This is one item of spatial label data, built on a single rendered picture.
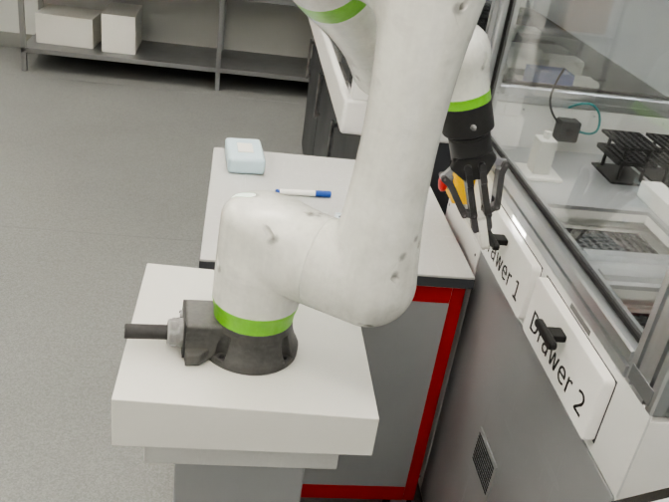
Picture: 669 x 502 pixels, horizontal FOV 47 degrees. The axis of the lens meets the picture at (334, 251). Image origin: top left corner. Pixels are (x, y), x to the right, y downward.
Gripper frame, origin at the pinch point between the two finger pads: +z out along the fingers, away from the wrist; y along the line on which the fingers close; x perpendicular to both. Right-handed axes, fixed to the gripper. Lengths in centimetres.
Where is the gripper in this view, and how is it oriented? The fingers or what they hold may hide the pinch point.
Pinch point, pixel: (482, 230)
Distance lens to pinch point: 148.5
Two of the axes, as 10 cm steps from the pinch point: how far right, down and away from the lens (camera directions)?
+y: -9.7, 2.3, 0.3
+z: 2.1, 8.4, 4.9
